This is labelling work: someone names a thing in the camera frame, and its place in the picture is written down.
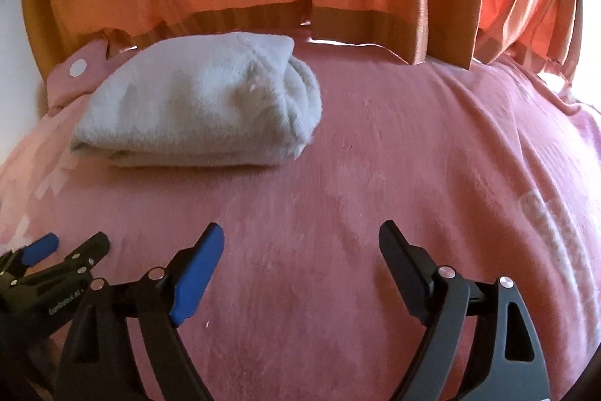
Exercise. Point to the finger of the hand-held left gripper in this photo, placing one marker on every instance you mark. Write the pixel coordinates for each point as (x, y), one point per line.
(87, 253)
(42, 243)

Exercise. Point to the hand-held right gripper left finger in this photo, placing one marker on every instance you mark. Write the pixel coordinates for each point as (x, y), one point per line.
(197, 269)

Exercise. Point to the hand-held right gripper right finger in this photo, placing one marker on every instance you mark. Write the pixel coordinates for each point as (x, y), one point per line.
(404, 269)

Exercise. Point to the white fleece garment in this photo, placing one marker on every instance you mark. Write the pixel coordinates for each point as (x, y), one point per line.
(197, 100)

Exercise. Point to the pink blanket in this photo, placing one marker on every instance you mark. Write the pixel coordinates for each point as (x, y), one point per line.
(375, 147)

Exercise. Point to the pink pillow with white disc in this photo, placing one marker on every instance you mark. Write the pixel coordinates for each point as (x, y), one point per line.
(63, 84)

